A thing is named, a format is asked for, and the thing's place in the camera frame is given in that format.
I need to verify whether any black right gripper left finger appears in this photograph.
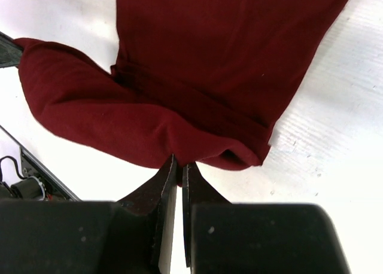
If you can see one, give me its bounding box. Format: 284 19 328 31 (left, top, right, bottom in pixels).
1 157 178 273

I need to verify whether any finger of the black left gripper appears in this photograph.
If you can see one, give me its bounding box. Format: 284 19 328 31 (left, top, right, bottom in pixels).
0 32 23 68

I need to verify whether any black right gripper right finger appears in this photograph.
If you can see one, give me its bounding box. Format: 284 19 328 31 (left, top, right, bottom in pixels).
183 163 349 273

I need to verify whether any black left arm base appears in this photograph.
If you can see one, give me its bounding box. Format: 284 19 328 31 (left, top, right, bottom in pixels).
1 147 80 201

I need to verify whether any dark red t-shirt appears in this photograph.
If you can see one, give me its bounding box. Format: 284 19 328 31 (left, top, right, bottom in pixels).
15 0 348 171

